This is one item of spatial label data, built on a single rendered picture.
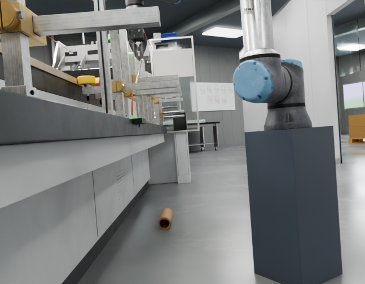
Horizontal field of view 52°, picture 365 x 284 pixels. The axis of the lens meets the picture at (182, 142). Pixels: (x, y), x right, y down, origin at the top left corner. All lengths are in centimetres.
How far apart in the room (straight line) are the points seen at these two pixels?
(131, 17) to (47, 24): 16
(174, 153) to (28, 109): 399
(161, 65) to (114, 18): 379
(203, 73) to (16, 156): 1160
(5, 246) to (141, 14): 70
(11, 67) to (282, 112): 105
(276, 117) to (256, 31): 34
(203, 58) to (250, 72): 1097
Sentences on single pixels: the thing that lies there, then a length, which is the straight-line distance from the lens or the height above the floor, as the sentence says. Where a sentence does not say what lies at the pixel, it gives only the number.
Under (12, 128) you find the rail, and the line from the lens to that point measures 61.
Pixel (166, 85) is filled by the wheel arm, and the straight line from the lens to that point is 171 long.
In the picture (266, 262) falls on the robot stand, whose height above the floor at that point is 7.
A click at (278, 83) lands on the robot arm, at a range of 139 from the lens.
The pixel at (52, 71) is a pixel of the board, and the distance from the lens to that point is 150.
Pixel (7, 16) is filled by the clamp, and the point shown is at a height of 84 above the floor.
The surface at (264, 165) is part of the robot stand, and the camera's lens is 151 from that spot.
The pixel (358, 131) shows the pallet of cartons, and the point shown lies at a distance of 1028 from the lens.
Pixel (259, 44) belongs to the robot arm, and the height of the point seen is 91.
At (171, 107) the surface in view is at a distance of 445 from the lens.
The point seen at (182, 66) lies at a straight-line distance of 450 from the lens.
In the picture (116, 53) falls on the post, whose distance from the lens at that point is 172.
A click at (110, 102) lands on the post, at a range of 143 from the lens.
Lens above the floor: 62
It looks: 2 degrees down
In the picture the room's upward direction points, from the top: 4 degrees counter-clockwise
